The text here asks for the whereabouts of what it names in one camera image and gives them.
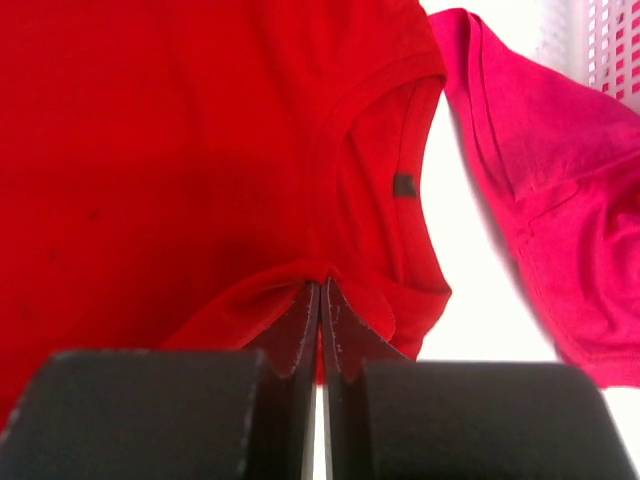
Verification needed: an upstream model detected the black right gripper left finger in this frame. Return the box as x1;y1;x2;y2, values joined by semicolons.
1;283;319;479

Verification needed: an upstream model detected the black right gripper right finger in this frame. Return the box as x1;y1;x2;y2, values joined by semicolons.
321;280;635;479

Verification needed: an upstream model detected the red t shirt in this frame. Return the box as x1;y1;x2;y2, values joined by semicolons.
1;1;450;417

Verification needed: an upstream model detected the pink t shirt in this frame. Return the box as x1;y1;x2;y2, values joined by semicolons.
431;8;639;388

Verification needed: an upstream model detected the white perforated plastic basket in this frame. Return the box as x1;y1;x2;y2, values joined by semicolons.
582;0;640;113

